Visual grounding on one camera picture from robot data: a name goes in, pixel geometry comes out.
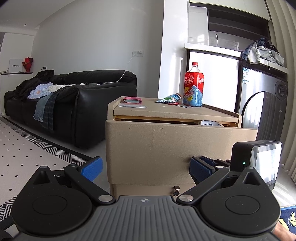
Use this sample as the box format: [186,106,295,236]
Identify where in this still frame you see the clear packing tape roll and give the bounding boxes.
[199,120,223,127]

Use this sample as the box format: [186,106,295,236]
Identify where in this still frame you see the black leather sofa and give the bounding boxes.
[10,70,137,149]

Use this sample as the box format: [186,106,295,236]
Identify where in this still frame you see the patterned floor rug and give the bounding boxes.
[1,117,91,221]

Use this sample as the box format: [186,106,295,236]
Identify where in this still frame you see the red sauce packet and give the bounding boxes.
[167,102,179,105]

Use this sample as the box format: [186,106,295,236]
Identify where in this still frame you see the blue Dentaure snack pouch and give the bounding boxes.
[157,93,182,104]

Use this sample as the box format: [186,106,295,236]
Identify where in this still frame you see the silver washing machine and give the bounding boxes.
[235,65,288,141]

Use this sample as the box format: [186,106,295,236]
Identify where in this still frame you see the red iced tea bottle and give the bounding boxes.
[183,62,204,108]

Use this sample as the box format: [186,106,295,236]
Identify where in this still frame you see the white card on cabinet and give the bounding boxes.
[118,102,147,108]

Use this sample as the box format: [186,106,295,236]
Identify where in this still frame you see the white fridge cabinet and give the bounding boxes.
[185,43,241,111]

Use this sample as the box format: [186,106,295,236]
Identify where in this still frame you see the pink card wallet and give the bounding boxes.
[123,96,142,104]

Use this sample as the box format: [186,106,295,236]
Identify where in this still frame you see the clothes on sofa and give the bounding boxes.
[4,70,86,132]

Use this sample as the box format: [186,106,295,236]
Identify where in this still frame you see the pile of clothes on counter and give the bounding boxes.
[240,38,285,67]

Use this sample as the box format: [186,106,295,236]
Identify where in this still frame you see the red bouquet on shelf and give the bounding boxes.
[22,57,34,73]

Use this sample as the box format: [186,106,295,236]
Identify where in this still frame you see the white box on shelf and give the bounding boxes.
[8,59,23,73]

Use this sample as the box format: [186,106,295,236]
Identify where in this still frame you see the beige curtain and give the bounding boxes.
[264,0,296,183]

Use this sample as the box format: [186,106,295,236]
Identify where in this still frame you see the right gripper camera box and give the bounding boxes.
[230,140,282,190]

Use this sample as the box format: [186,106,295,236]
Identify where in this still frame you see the white charging cable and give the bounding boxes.
[97,54,139,85]

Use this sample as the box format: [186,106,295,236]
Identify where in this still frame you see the wall power socket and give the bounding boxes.
[132,51,144,57]

